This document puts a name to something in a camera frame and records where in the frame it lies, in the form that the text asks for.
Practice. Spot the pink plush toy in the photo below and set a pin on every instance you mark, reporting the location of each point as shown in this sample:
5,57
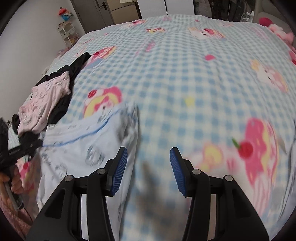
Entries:
288,37

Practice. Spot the white storage shelf rack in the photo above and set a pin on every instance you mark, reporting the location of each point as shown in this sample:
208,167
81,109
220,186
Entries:
68,33

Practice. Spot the person's left hand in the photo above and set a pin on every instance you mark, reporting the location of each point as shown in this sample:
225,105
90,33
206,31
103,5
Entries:
16,182

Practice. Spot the white wardrobe panels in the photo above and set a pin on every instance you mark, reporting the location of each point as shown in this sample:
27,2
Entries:
151,8

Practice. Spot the pink cartoon pajama garment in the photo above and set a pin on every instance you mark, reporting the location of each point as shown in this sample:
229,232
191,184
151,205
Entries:
34,113

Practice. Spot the black garment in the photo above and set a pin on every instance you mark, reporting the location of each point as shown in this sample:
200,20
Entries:
62,106

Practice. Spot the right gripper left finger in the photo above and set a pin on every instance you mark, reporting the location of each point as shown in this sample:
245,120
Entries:
60,217

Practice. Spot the light blue cartoon pajama pants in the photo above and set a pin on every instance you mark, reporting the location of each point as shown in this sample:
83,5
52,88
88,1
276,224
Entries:
81,147

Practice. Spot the brown cabinet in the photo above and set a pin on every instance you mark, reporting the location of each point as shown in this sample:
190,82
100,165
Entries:
123,12

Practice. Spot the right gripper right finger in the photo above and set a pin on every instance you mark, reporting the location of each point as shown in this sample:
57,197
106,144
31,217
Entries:
236,218

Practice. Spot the blue checkered cartoon blanket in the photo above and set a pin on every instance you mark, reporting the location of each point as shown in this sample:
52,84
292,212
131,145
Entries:
222,92

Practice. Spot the dark grey door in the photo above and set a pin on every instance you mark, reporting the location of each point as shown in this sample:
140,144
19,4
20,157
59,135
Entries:
93,14

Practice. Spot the grey padded headboard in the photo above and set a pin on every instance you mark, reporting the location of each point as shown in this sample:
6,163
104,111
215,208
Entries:
266,9

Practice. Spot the red round plush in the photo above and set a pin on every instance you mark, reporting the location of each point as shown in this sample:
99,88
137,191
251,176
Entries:
264,21

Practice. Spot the black glass wardrobe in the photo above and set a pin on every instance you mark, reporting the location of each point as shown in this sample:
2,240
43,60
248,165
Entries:
227,10

